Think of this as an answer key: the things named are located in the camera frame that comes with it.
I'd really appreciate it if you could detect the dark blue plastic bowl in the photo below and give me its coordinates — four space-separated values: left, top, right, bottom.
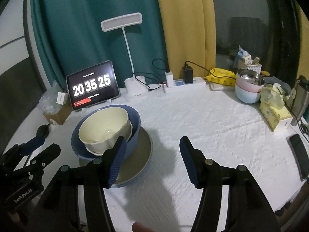
77 105 140 160

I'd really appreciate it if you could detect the blue plastic plate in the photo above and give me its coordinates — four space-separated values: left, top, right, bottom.
112 128 153 188

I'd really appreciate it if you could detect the cream ceramic bowl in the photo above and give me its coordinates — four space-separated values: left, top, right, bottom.
78 107 132 155

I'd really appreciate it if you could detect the beige plate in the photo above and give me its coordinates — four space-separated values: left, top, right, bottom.
71 127 153 188

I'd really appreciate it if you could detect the pink dotted ceramic bowl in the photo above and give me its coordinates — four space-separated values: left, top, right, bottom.
79 120 132 156

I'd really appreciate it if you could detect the black round puck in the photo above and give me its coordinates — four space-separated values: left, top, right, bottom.
36 125 50 138

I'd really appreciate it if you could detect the brown cardboard box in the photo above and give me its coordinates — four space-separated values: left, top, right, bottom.
43 101 73 125

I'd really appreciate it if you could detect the small white box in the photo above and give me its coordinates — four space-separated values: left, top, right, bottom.
56 92 69 105

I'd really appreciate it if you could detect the black smartphone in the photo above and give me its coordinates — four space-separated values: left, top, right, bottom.
288 134 309 181

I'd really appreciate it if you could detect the white textured tablecloth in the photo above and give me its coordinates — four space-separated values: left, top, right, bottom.
7 82 307 232

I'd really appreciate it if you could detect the tablet showing clock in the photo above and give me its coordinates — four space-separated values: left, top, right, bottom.
66 60 121 111

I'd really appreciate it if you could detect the yellow tissue pack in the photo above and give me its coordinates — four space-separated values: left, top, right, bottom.
259 83 293 132

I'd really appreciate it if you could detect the light blue bowl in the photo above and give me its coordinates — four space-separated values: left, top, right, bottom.
235 84 261 104

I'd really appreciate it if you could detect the steel tumbler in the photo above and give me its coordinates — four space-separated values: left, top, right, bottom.
287 75 308 126

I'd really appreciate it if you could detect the white desk lamp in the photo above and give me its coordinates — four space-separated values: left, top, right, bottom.
101 12 150 102

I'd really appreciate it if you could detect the pink bowl with steel liner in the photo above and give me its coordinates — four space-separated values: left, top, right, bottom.
236 69 265 93

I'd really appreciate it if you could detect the yellow snack packet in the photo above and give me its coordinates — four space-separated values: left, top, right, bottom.
205 68 236 87

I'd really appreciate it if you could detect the white power strip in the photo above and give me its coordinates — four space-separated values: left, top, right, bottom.
163 77 206 93

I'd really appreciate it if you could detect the teal curtain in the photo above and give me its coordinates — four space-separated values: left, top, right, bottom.
30 0 168 88

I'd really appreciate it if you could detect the white container with clutter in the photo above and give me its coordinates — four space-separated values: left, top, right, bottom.
233 46 262 74

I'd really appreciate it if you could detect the black charger plug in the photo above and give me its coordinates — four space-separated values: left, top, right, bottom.
182 64 193 84

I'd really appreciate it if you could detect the white charger plug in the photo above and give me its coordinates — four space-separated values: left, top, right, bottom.
165 72 174 88

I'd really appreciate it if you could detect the yellow curtain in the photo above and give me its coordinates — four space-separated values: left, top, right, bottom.
158 0 216 78

